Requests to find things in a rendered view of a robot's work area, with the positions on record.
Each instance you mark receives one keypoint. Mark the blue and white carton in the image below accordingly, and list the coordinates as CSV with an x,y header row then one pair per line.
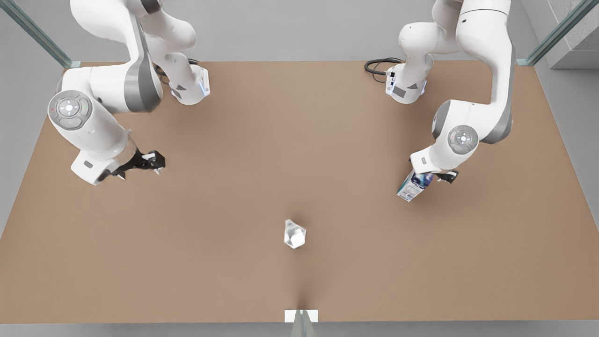
x,y
414,186

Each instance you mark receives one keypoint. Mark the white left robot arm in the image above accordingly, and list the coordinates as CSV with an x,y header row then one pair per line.
x,y
472,75

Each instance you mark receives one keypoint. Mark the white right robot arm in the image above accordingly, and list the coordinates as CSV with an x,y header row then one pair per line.
x,y
100,89

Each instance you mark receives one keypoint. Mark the clear glass cup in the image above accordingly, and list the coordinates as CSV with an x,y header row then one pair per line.
x,y
294,235

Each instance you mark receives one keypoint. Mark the grey concrete block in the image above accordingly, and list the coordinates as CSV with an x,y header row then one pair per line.
x,y
573,42

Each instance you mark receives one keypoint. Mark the silver frame post with foot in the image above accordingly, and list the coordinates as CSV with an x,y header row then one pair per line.
x,y
301,320

